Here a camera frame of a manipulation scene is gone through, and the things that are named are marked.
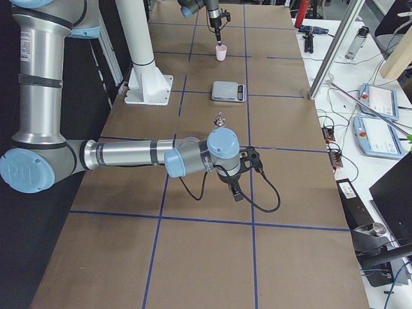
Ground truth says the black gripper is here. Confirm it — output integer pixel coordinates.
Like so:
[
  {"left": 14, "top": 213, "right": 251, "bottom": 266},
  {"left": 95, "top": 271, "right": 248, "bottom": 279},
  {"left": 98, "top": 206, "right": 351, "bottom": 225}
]
[
  {"left": 216, "top": 146, "right": 261, "bottom": 202},
  {"left": 208, "top": 9, "right": 231, "bottom": 46}
]

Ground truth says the pink paper cup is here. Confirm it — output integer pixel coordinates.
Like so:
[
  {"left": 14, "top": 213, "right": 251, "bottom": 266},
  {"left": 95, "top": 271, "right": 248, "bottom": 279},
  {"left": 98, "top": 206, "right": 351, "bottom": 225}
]
[{"left": 215, "top": 44, "right": 227, "bottom": 61}]

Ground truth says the clear glass sauce bottle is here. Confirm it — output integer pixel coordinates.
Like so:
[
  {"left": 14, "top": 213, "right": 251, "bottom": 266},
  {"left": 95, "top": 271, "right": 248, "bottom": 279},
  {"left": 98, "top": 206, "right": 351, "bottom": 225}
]
[{"left": 213, "top": 112, "right": 226, "bottom": 129}]

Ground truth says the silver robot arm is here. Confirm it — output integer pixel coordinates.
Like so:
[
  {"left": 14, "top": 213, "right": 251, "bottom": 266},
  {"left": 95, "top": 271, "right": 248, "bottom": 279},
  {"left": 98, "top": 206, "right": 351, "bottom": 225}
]
[
  {"left": 1, "top": 1, "right": 263, "bottom": 200},
  {"left": 178, "top": 0, "right": 231, "bottom": 46}
]

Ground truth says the digital kitchen scale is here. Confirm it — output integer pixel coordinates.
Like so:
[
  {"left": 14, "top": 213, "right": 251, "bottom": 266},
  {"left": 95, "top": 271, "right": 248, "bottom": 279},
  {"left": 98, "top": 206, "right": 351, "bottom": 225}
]
[{"left": 211, "top": 80, "right": 247, "bottom": 102}]

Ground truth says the black folded tripod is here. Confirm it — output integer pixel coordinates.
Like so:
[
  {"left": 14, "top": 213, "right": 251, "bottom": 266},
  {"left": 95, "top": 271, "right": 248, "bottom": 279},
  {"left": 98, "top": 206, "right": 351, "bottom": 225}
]
[{"left": 303, "top": 30, "right": 314, "bottom": 53}]

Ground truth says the orange black connector strip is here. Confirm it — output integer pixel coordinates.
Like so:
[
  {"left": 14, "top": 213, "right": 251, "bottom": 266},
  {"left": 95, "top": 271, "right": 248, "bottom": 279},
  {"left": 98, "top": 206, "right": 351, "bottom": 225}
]
[{"left": 321, "top": 126, "right": 343, "bottom": 171}]

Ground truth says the black box white label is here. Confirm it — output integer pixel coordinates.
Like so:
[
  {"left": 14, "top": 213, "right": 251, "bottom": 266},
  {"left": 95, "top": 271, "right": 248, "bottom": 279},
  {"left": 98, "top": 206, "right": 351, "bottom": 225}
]
[{"left": 336, "top": 178, "right": 375, "bottom": 230}]

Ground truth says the clear bottle black cap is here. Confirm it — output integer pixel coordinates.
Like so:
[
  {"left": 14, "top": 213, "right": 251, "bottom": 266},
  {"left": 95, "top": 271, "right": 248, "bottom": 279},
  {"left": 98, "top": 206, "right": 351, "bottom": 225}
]
[{"left": 345, "top": 26, "right": 370, "bottom": 60}]

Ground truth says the near teach pendant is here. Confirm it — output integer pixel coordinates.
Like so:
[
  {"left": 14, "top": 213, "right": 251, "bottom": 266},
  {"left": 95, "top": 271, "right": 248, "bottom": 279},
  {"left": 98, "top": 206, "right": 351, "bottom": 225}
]
[{"left": 353, "top": 115, "right": 405, "bottom": 160}]

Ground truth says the teach pendant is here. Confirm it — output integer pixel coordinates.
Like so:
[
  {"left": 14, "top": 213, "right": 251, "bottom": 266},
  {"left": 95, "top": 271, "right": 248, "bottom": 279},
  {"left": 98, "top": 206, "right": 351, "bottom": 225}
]
[
  {"left": 353, "top": 115, "right": 405, "bottom": 160},
  {"left": 359, "top": 83, "right": 399, "bottom": 121}
]

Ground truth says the black monitor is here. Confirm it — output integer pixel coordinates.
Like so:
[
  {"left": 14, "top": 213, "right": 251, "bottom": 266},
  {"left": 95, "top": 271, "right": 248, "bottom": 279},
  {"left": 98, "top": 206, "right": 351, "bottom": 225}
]
[{"left": 370, "top": 153, "right": 411, "bottom": 239}]

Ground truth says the far teach pendant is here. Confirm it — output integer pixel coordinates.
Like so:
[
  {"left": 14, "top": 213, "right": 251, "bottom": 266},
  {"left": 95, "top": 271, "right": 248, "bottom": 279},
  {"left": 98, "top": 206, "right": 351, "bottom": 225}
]
[{"left": 359, "top": 83, "right": 399, "bottom": 121}]

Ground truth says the metal reacher stick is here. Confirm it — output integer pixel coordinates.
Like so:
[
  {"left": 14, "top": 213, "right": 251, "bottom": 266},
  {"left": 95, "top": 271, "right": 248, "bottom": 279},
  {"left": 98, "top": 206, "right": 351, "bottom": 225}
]
[{"left": 330, "top": 82, "right": 411, "bottom": 142}]

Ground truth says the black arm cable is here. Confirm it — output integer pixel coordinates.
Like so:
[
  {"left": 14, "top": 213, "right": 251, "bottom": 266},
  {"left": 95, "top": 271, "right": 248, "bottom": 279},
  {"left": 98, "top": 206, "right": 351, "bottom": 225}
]
[{"left": 177, "top": 153, "right": 281, "bottom": 214}]

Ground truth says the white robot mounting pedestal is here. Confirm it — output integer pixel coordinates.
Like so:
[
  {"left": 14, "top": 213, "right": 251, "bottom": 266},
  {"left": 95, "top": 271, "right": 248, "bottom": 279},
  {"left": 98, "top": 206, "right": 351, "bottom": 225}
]
[{"left": 115, "top": 0, "right": 173, "bottom": 106}]

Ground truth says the aluminium frame post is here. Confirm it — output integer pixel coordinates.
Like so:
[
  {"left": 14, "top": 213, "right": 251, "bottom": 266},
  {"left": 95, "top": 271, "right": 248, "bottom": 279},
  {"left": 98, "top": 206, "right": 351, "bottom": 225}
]
[{"left": 308, "top": 0, "right": 365, "bottom": 100}]

